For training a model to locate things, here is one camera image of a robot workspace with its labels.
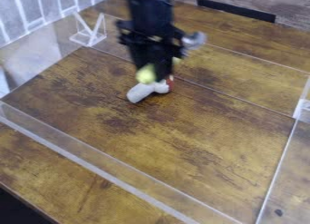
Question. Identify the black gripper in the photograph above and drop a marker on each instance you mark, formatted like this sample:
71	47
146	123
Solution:
152	27

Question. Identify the red white toy mushroom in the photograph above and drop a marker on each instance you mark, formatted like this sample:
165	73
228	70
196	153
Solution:
141	91

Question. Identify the clear acrylic front barrier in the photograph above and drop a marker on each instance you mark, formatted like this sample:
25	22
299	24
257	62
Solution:
152	190

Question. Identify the clear acrylic barrier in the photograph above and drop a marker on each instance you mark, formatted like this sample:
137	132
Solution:
152	190
287	204

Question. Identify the clear acrylic right barrier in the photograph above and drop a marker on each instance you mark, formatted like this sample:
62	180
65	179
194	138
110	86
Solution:
287	204

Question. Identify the clear acrylic corner bracket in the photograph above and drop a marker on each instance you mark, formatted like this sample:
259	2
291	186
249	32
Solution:
90	36

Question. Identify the black strip on wall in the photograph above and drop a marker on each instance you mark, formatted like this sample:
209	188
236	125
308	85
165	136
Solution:
237	10

